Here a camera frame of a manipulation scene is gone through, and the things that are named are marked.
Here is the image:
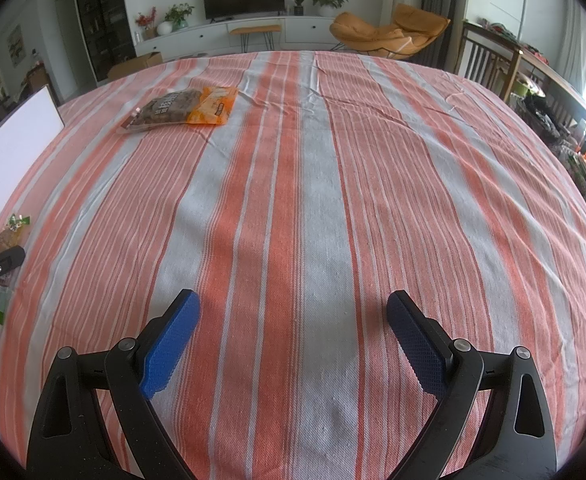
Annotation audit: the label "framed wall picture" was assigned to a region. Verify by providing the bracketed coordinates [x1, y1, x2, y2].
[7, 25, 24, 67]

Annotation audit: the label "clutter of household items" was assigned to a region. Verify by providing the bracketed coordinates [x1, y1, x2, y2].
[510, 75, 586, 221]

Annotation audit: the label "orange grey striped tablecloth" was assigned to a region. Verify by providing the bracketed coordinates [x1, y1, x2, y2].
[0, 50, 586, 480]

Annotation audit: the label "green plant in vase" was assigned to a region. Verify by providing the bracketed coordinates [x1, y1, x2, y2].
[164, 3, 195, 31]

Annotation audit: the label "white television cabinet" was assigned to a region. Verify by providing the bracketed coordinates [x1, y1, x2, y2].
[134, 15, 354, 63]

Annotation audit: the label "brown cardboard box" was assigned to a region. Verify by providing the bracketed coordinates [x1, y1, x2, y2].
[107, 51, 164, 82]

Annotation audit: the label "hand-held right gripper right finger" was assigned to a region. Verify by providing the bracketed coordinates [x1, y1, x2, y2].
[385, 290, 559, 480]

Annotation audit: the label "orange brown snack packet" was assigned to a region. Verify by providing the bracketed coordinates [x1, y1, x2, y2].
[116, 86, 239, 135]

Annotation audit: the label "orange lounge chair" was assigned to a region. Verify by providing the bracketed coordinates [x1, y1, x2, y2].
[329, 3, 451, 60]

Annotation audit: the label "wooden stool black legs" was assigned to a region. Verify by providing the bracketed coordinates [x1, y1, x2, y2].
[229, 24, 282, 53]

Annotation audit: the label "red flowers in vase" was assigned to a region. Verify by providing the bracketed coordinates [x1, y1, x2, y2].
[135, 7, 158, 40]

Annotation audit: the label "gold green snack packet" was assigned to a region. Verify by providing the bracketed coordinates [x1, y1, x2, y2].
[0, 213, 32, 261]

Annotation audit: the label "black display cabinet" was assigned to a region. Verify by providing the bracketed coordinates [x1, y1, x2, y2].
[70, 0, 138, 83]

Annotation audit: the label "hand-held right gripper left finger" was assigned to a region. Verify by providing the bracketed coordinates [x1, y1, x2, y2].
[25, 288, 202, 480]

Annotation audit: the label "white sheer curtain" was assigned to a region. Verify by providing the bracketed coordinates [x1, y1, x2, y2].
[556, 0, 586, 96]

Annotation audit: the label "dark wooden chair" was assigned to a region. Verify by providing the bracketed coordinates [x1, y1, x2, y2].
[454, 21, 521, 101]

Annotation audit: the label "wooden side table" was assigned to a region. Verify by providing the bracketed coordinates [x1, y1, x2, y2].
[516, 50, 586, 131]

